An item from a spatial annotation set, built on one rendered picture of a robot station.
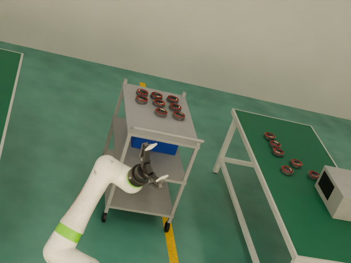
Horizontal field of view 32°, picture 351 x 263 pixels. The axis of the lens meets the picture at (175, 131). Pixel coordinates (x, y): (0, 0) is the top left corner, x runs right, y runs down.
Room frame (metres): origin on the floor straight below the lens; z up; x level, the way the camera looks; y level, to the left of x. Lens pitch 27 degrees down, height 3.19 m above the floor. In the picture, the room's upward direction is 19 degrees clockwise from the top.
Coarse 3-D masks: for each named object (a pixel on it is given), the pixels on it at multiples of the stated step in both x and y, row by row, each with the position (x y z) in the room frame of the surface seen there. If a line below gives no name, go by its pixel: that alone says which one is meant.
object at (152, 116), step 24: (120, 96) 4.99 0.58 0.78; (144, 96) 4.81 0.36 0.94; (168, 96) 4.98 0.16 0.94; (120, 120) 4.99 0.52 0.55; (144, 120) 4.45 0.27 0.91; (168, 120) 4.60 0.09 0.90; (120, 144) 4.57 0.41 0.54; (168, 144) 4.67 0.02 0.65; (192, 144) 4.33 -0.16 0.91; (168, 168) 4.45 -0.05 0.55; (120, 192) 4.41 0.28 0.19; (144, 192) 4.53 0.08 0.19; (168, 192) 4.66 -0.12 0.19; (168, 216) 4.32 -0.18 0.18
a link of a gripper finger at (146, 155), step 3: (144, 147) 2.18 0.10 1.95; (144, 150) 2.18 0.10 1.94; (147, 150) 2.19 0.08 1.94; (144, 153) 2.18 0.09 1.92; (147, 153) 2.19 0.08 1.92; (144, 156) 2.18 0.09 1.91; (147, 156) 2.19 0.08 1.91; (144, 159) 2.18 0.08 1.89; (147, 159) 2.19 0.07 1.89; (144, 162) 2.18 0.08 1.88
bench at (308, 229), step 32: (256, 128) 5.37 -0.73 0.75; (288, 128) 5.63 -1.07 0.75; (224, 160) 5.60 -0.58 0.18; (256, 160) 4.74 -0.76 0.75; (288, 160) 4.94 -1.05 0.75; (320, 160) 5.16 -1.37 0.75; (288, 192) 4.38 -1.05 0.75; (288, 224) 3.91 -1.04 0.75; (320, 224) 4.06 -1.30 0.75; (256, 256) 4.15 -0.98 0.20; (320, 256) 3.64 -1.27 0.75
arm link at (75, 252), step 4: (72, 252) 2.03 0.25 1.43; (76, 252) 2.04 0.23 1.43; (80, 252) 2.06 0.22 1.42; (68, 256) 2.01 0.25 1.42; (72, 256) 2.02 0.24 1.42; (76, 256) 2.02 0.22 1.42; (80, 256) 2.03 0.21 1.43; (84, 256) 2.03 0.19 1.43; (88, 256) 2.05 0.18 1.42; (68, 260) 2.00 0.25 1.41; (72, 260) 2.00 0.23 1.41; (76, 260) 2.00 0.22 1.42; (80, 260) 2.01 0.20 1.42; (84, 260) 2.01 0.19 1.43; (88, 260) 2.01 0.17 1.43; (92, 260) 2.02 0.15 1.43; (96, 260) 2.04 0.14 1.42
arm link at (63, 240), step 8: (56, 232) 2.08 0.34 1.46; (64, 232) 2.07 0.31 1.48; (72, 232) 2.08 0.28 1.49; (48, 240) 2.07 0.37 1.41; (56, 240) 2.05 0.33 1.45; (64, 240) 2.05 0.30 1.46; (72, 240) 2.07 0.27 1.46; (48, 248) 2.03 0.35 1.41; (56, 248) 2.03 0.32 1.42; (64, 248) 2.04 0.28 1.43; (72, 248) 2.06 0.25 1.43; (48, 256) 2.01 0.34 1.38; (56, 256) 2.01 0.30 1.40; (64, 256) 2.01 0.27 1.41
